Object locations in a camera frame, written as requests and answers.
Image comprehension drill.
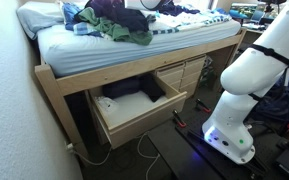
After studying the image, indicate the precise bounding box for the black shirt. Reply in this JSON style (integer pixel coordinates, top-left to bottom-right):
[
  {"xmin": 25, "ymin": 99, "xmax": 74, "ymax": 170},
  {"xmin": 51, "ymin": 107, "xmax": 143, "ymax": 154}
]
[{"xmin": 85, "ymin": 0, "xmax": 149, "ymax": 32}]

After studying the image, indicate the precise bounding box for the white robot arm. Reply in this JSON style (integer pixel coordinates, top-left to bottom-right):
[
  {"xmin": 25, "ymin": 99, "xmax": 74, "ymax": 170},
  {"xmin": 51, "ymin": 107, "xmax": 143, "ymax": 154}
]
[{"xmin": 202, "ymin": 1, "xmax": 289, "ymax": 164}]

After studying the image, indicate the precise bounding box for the black garment in drawer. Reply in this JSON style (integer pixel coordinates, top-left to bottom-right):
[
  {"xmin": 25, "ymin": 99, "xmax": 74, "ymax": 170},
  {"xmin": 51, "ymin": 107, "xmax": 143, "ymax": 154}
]
[{"xmin": 139, "ymin": 74, "xmax": 165, "ymax": 102}]

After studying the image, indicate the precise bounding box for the open wooden drawer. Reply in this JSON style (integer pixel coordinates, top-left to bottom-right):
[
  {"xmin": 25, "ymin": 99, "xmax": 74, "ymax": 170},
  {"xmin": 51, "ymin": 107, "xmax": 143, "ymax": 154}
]
[{"xmin": 85, "ymin": 76, "xmax": 187, "ymax": 149}]

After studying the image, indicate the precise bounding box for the dark blue bundle in drawer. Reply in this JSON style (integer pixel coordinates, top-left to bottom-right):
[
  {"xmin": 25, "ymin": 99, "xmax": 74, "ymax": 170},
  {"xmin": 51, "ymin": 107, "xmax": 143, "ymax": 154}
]
[{"xmin": 102, "ymin": 77, "xmax": 140, "ymax": 99}]

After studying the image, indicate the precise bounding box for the white cloth in drawer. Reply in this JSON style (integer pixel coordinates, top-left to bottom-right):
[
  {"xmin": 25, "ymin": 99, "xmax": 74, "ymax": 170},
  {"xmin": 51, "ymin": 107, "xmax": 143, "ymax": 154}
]
[{"xmin": 96, "ymin": 96, "xmax": 119, "ymax": 114}]

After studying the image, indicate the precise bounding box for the small wooden drawer unit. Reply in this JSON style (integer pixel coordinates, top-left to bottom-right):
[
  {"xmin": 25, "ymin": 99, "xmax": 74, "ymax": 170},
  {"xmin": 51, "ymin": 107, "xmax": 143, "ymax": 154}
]
[{"xmin": 155, "ymin": 55, "xmax": 206, "ymax": 98}]

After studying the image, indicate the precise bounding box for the green shirt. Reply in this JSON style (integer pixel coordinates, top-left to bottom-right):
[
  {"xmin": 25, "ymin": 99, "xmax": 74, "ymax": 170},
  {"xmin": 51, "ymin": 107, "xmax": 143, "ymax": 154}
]
[{"xmin": 74, "ymin": 7, "xmax": 153, "ymax": 46}]

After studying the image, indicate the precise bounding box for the red black clamp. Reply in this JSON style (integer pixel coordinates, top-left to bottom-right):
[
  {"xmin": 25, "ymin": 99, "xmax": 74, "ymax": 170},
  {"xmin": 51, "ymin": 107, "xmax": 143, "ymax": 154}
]
[
  {"xmin": 172, "ymin": 109, "xmax": 187, "ymax": 128},
  {"xmin": 196, "ymin": 99, "xmax": 211, "ymax": 113}
]

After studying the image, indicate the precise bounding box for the blue patterned blanket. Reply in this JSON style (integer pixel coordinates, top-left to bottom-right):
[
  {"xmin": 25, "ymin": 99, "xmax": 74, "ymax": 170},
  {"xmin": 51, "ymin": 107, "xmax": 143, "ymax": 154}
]
[{"xmin": 142, "ymin": 10, "xmax": 232, "ymax": 35}]

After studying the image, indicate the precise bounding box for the navy blue garment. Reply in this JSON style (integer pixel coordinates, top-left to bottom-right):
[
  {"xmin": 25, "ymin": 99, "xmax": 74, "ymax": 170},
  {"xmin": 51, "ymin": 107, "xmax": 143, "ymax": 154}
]
[{"xmin": 158, "ymin": 0, "xmax": 199, "ymax": 16}]

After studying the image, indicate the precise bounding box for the blue striped bed sheet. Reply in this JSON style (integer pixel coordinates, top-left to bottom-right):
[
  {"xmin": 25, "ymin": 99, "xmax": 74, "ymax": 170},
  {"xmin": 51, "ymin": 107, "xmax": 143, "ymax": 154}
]
[{"xmin": 37, "ymin": 20, "xmax": 241, "ymax": 77}]

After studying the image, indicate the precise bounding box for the light blue pillow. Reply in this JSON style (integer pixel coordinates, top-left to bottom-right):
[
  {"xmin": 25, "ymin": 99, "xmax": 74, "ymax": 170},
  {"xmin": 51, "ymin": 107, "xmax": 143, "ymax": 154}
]
[{"xmin": 16, "ymin": 1, "xmax": 64, "ymax": 40}]

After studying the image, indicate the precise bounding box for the black base mat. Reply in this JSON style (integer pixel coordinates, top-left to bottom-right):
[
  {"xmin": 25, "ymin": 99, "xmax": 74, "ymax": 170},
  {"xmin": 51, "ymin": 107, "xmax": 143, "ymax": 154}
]
[{"xmin": 148, "ymin": 105, "xmax": 289, "ymax": 180}]

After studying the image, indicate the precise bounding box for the wooden bed frame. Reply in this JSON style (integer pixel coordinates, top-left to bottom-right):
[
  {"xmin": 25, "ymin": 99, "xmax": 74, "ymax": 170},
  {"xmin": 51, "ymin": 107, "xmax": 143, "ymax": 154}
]
[{"xmin": 35, "ymin": 29, "xmax": 246, "ymax": 156}]

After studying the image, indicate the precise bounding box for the white power cable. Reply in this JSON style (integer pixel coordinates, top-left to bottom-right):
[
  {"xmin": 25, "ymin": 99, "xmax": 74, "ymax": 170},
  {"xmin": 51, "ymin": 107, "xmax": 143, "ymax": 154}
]
[{"xmin": 65, "ymin": 132, "xmax": 162, "ymax": 180}]

